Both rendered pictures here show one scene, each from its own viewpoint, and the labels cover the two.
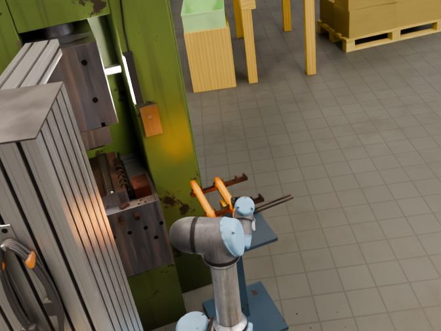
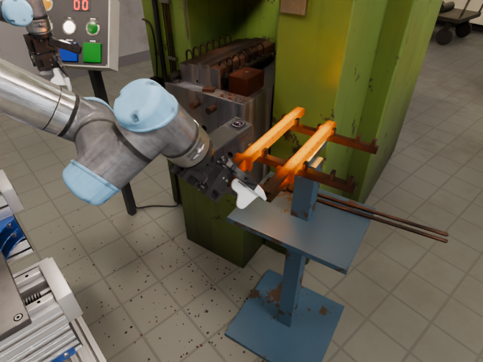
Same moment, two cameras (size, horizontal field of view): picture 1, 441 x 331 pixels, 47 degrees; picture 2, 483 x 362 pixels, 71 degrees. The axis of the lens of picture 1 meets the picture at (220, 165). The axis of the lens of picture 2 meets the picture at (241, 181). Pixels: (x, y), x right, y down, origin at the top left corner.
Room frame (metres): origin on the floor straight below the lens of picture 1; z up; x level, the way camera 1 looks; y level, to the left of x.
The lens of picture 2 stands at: (1.34, -0.47, 1.43)
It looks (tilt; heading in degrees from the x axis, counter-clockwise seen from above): 38 degrees down; 47
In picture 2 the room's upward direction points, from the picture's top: straight up
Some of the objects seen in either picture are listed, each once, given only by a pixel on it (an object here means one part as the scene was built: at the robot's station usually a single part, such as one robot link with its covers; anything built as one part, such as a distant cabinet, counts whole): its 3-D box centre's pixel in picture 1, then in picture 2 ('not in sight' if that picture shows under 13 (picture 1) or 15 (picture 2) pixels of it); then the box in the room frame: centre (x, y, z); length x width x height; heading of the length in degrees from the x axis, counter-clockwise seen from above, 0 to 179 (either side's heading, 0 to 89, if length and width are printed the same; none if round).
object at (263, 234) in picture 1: (231, 234); (302, 215); (2.04, 0.00, 0.66); 0.40 x 0.30 x 0.02; 105
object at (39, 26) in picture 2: not in sight; (38, 25); (1.66, 0.87, 1.15); 0.08 x 0.08 x 0.05
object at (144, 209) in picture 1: (124, 213); (242, 117); (2.32, 0.59, 0.69); 0.56 x 0.38 x 0.45; 14
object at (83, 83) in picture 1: (79, 73); not in sight; (2.31, 0.60, 1.56); 0.42 x 0.39 x 0.40; 14
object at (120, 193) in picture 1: (103, 179); (230, 59); (2.30, 0.64, 0.96); 0.42 x 0.20 x 0.09; 14
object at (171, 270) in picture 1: (141, 270); (242, 192); (2.32, 0.59, 0.23); 0.56 x 0.38 x 0.47; 14
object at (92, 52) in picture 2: not in sight; (93, 52); (1.84, 0.96, 1.01); 0.07 x 0.05 x 0.07; 129
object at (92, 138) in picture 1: (85, 121); not in sight; (2.30, 0.64, 1.32); 0.42 x 0.20 x 0.10; 14
